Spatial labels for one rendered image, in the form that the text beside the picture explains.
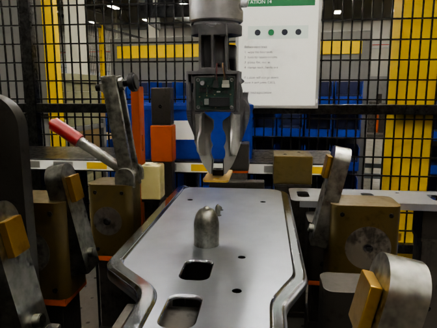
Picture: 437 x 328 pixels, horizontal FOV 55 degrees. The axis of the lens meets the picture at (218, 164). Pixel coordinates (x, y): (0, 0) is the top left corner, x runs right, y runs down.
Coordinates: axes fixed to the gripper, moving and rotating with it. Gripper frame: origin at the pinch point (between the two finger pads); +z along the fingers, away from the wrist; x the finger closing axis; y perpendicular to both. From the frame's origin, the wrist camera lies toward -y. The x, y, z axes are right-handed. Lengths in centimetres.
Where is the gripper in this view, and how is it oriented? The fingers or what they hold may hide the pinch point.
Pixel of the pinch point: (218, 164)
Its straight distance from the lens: 64.3
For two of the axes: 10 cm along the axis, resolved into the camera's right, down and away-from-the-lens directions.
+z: 0.0, 9.8, 1.9
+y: -1.1, 1.9, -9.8
